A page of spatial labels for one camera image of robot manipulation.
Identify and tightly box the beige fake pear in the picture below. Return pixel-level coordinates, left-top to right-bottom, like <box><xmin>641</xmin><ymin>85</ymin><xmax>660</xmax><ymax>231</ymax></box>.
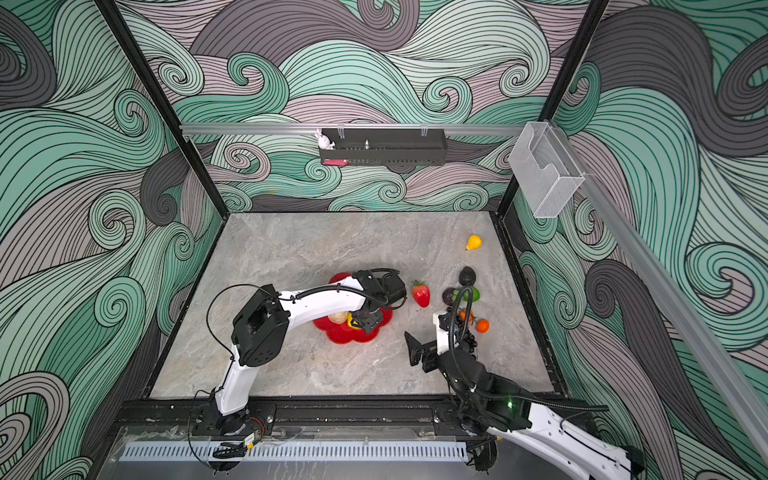
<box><xmin>328</xmin><ymin>311</ymin><xmax>350</xmax><ymax>325</ymax></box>

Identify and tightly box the red flower-shaped fruit bowl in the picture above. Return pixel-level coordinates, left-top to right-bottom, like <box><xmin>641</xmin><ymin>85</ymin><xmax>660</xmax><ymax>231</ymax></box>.
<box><xmin>313</xmin><ymin>309</ymin><xmax>393</xmax><ymax>345</ymax></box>

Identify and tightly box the dark fake avocado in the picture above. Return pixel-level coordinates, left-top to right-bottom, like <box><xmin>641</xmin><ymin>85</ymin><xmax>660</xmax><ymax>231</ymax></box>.
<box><xmin>459</xmin><ymin>266</ymin><xmax>477</xmax><ymax>286</ymax></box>

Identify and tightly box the yellow fake lemon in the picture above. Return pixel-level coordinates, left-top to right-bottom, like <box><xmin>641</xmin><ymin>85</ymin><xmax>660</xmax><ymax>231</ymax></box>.
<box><xmin>347</xmin><ymin>314</ymin><xmax>362</xmax><ymax>330</ymax></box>

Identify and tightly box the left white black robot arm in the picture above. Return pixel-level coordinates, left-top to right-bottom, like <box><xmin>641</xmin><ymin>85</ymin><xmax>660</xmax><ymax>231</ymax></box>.
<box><xmin>213</xmin><ymin>268</ymin><xmax>407</xmax><ymax>417</ymax></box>

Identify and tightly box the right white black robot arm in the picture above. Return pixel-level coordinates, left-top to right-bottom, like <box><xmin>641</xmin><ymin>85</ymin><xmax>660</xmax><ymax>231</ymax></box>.
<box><xmin>404</xmin><ymin>329</ymin><xmax>646</xmax><ymax>479</ymax></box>

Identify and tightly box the dark fake grape bunch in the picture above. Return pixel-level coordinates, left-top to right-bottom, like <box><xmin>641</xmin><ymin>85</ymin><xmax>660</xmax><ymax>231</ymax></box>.
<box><xmin>447</xmin><ymin>307</ymin><xmax>478</xmax><ymax>354</ymax></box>

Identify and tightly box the orange fake tangerine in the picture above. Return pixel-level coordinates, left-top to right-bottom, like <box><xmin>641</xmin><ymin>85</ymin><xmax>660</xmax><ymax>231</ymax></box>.
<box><xmin>459</xmin><ymin>309</ymin><xmax>475</xmax><ymax>324</ymax></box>
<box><xmin>476</xmin><ymin>319</ymin><xmax>490</xmax><ymax>333</ymax></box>

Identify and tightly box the red fake strawberry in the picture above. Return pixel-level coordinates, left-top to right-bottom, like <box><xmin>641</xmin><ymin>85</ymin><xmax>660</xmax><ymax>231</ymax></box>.
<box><xmin>411</xmin><ymin>281</ymin><xmax>431</xmax><ymax>308</ymax></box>

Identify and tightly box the green fake lime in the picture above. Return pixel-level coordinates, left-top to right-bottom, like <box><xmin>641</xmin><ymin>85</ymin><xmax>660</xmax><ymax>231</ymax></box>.
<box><xmin>451</xmin><ymin>286</ymin><xmax>481</xmax><ymax>302</ymax></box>

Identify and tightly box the small yellow fake pear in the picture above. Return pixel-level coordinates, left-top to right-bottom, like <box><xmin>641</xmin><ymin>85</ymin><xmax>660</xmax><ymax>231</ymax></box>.
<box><xmin>465</xmin><ymin>235</ymin><xmax>483</xmax><ymax>251</ymax></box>

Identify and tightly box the small white rabbit figurine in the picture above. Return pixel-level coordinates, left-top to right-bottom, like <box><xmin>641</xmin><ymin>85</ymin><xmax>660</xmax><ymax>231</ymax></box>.
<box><xmin>314</xmin><ymin>129</ymin><xmax>335</xmax><ymax>150</ymax></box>

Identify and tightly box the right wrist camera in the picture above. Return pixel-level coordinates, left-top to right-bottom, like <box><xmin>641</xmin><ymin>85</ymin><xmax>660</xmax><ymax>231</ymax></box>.
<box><xmin>433</xmin><ymin>312</ymin><xmax>451</xmax><ymax>356</ymax></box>

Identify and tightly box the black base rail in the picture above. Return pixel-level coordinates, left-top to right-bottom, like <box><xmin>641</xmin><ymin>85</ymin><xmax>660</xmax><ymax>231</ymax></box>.
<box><xmin>115</xmin><ymin>395</ymin><xmax>468</xmax><ymax>438</ymax></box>

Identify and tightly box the white perforated cable duct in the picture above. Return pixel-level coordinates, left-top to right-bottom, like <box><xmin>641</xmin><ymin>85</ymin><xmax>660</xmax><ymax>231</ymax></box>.
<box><xmin>118</xmin><ymin>440</ymin><xmax>468</xmax><ymax>463</ymax></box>

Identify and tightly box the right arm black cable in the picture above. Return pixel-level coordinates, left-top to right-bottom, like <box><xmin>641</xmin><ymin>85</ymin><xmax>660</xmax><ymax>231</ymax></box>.
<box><xmin>446</xmin><ymin>285</ymin><xmax>610</xmax><ymax>415</ymax></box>

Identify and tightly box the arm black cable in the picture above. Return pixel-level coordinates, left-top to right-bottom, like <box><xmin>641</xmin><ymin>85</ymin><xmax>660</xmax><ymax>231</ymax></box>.
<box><xmin>205</xmin><ymin>267</ymin><xmax>403</xmax><ymax>361</ymax></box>
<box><xmin>446</xmin><ymin>285</ymin><xmax>610</xmax><ymax>415</ymax></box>

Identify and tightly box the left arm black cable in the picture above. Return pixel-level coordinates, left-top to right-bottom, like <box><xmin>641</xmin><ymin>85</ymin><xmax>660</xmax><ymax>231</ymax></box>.
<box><xmin>205</xmin><ymin>267</ymin><xmax>403</xmax><ymax>361</ymax></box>

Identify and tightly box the black wall shelf tray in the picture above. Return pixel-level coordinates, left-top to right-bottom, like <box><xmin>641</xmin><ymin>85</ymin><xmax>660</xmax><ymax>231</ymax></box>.
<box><xmin>318</xmin><ymin>127</ymin><xmax>448</xmax><ymax>168</ymax></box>

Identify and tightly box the clear acrylic wall holder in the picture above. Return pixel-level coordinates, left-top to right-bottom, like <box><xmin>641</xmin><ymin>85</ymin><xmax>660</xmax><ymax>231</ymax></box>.
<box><xmin>508</xmin><ymin>121</ymin><xmax>584</xmax><ymax>219</ymax></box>

